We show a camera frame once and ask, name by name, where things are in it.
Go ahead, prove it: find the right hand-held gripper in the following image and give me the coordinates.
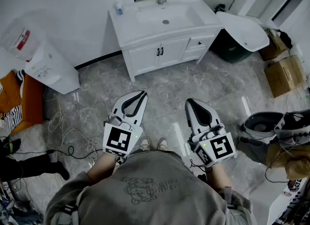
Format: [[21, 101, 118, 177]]
[[185, 98, 238, 168]]

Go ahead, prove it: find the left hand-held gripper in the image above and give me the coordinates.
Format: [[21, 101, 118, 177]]
[[102, 90, 149, 158]]

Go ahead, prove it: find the person's right forearm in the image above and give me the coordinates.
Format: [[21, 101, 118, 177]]
[[205, 165, 233, 193]]

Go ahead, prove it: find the person's left forearm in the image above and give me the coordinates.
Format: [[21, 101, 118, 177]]
[[86, 151, 120, 186]]

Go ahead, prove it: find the open cardboard box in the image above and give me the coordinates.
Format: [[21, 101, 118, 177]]
[[258, 29, 289, 62]]

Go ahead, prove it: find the person's left shoe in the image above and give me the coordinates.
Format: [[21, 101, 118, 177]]
[[139, 136, 151, 152]]

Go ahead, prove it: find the person's shoe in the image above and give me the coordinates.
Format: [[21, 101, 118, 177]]
[[139, 136, 151, 152], [157, 137, 169, 152]]

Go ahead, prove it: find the person's right shoe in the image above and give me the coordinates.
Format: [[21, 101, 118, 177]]
[[157, 137, 169, 152]]

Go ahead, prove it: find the grey white rounded shell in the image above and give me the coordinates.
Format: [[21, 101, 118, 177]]
[[243, 111, 284, 139]]

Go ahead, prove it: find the plain white drawer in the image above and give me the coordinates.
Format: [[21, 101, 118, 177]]
[[182, 48, 207, 62]]

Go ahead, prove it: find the white drawer with black knob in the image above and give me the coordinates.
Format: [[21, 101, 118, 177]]
[[186, 37, 209, 50]]

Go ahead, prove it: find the white water dispenser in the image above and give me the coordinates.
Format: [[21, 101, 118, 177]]
[[24, 44, 81, 96]]

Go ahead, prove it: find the person's grey sweatshirt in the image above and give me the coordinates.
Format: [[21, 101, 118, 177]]
[[44, 149, 257, 225]]

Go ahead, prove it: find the large cardboard box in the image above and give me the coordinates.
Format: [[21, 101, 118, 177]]
[[263, 55, 308, 98]]

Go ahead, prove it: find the clear bottle with blue base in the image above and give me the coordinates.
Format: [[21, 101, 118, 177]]
[[115, 0, 124, 16]]

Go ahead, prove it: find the white desk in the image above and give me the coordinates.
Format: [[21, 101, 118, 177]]
[[248, 177, 310, 225]]

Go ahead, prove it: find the black white striped cloth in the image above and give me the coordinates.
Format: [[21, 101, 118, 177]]
[[0, 104, 24, 138]]

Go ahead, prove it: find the clear water jug red label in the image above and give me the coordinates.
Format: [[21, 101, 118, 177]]
[[0, 16, 41, 62]]

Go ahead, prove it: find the white floor cable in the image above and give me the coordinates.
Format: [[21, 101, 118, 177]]
[[43, 90, 100, 162]]

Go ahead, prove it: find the black floor cable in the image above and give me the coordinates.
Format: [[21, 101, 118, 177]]
[[0, 144, 103, 161]]

